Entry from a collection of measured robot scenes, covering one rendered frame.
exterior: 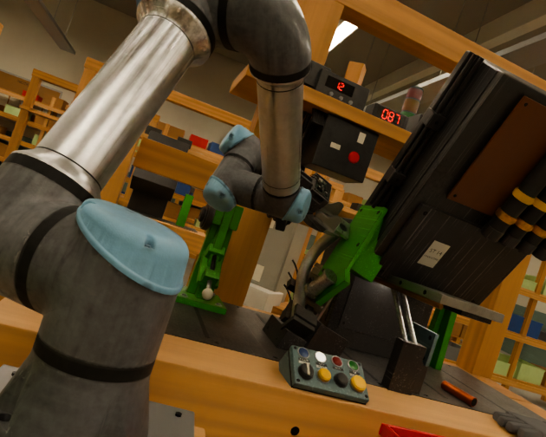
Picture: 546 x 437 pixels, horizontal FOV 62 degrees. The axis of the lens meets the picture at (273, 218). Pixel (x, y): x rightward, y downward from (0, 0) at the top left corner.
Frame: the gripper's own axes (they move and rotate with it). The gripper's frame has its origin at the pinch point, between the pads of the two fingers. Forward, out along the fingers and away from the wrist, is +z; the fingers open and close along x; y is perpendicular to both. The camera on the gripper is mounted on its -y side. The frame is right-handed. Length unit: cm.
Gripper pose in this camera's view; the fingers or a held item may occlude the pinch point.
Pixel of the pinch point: (336, 230)
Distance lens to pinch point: 113.3
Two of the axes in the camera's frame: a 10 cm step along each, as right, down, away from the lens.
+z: 7.7, 5.8, 2.8
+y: 6.1, -5.2, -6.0
